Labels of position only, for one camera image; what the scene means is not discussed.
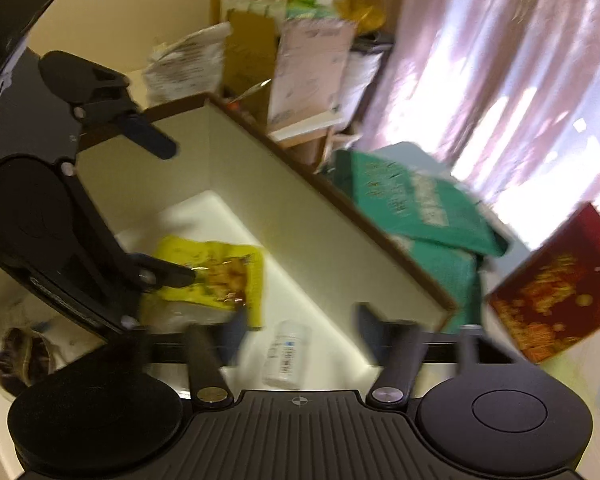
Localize small white bottle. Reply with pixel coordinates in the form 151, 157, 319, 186
261, 320, 313, 390

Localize wooden stool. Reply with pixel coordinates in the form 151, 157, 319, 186
270, 110, 356, 166

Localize yellow plastic bag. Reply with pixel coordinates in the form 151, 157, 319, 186
337, 0, 386, 36

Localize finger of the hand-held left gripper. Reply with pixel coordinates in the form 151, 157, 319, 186
72, 95, 177, 160
62, 162, 196, 326

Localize brown cardboard piece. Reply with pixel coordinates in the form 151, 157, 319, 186
222, 10, 281, 111

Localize pink curtain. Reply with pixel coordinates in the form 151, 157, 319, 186
332, 0, 600, 251

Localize dark brown snack packet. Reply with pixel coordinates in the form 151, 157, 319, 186
0, 327, 56, 396

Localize dark red gift box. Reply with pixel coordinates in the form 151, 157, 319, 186
487, 202, 600, 365

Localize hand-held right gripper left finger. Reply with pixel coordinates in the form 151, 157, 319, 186
145, 310, 248, 406

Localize yellow snack packet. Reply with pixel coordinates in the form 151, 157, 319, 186
140, 236, 265, 331

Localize brown cardboard box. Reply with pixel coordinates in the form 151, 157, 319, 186
75, 91, 460, 401

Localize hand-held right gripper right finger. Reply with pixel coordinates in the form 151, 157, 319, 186
357, 305, 486, 407

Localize white printed plastic bag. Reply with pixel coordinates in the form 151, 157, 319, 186
142, 22, 231, 108

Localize white bundle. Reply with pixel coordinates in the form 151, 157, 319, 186
340, 52, 383, 126

